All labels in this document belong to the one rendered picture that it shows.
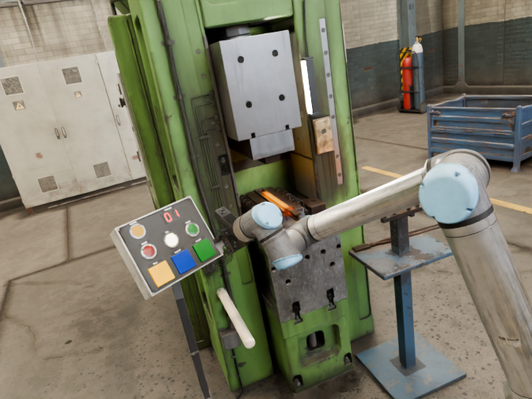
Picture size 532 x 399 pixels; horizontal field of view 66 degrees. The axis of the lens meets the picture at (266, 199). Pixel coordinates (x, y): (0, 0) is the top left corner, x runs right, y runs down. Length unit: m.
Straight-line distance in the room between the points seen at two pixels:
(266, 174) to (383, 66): 7.82
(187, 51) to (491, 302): 1.42
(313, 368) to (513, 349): 1.39
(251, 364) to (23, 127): 5.37
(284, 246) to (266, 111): 0.70
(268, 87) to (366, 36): 7.97
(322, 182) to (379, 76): 7.89
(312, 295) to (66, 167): 5.45
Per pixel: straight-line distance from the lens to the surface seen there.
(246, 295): 2.16
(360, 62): 9.56
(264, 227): 1.24
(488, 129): 5.37
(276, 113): 1.79
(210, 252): 1.66
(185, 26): 1.83
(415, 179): 1.12
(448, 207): 0.93
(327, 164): 2.10
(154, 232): 1.60
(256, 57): 1.75
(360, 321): 2.59
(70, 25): 7.58
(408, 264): 1.96
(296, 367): 2.27
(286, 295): 2.00
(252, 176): 2.31
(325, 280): 2.06
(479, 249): 0.97
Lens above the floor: 1.70
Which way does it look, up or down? 20 degrees down
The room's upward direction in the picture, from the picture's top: 10 degrees counter-clockwise
